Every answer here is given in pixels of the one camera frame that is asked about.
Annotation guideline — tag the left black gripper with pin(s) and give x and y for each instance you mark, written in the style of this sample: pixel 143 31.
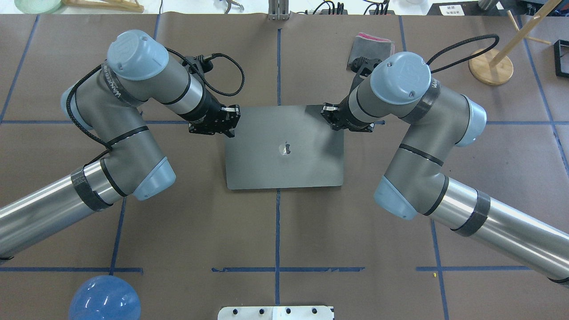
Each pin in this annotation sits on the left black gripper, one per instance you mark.
pixel 206 108

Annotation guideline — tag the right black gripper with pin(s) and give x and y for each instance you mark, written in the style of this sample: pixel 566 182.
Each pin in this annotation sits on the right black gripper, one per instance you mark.
pixel 341 117

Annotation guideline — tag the grey laptop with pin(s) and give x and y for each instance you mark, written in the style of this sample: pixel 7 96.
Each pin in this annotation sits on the grey laptop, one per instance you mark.
pixel 284 147

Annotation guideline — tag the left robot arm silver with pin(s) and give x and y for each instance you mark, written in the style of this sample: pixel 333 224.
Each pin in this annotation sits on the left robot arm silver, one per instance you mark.
pixel 104 105

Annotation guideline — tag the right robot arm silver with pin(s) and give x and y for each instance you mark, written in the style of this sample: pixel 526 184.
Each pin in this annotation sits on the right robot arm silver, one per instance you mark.
pixel 440 119

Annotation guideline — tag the folded grey cloth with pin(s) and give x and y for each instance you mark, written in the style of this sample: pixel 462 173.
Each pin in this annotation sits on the folded grey cloth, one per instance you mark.
pixel 367 48

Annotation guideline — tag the wooden dish rack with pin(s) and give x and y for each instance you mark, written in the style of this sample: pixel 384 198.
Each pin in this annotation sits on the wooden dish rack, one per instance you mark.
pixel 118 5

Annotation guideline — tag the wooden mug tree stand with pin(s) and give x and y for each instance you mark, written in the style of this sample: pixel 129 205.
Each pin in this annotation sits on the wooden mug tree stand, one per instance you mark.
pixel 494 67

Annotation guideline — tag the blue desk lamp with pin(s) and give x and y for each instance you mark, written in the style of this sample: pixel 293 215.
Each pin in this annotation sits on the blue desk lamp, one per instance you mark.
pixel 105 298

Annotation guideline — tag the green glass plate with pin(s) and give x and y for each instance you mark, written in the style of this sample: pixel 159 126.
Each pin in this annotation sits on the green glass plate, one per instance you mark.
pixel 38 6

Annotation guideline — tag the black tray with glasses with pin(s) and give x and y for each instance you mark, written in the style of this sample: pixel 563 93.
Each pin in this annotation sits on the black tray with glasses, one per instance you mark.
pixel 561 58

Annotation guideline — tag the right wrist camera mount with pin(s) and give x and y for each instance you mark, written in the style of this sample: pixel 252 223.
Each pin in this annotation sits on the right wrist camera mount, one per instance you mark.
pixel 362 67

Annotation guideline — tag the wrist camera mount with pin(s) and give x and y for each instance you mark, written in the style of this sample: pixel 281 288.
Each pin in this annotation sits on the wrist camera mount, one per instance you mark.
pixel 362 67
pixel 197 64

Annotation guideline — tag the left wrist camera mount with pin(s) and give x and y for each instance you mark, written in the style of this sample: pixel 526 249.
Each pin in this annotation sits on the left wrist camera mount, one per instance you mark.
pixel 197 64

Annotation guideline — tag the aluminium frame post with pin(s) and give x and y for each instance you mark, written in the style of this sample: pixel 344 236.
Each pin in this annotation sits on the aluminium frame post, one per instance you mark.
pixel 278 10

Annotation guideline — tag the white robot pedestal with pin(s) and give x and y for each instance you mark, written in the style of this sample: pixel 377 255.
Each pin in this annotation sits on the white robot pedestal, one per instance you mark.
pixel 308 312

